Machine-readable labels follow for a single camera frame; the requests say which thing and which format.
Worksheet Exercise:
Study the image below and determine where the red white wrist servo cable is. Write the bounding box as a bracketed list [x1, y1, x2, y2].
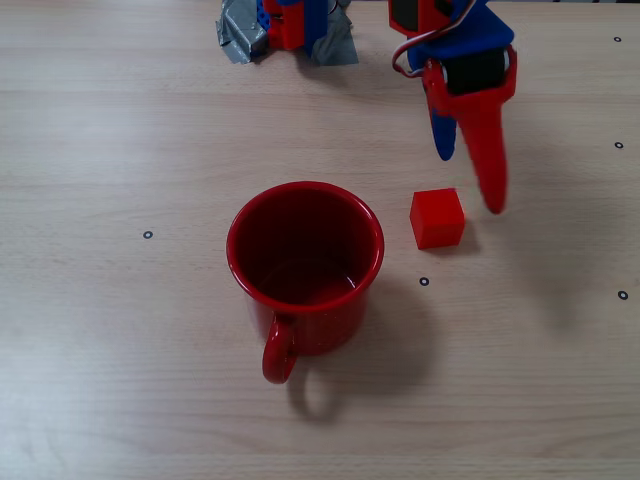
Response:
[391, 0, 476, 79]

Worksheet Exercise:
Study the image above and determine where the red enamel mug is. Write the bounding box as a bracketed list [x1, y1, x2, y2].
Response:
[225, 180, 386, 386]

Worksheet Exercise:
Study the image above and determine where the red cube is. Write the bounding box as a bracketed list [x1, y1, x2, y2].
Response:
[409, 187, 467, 251]

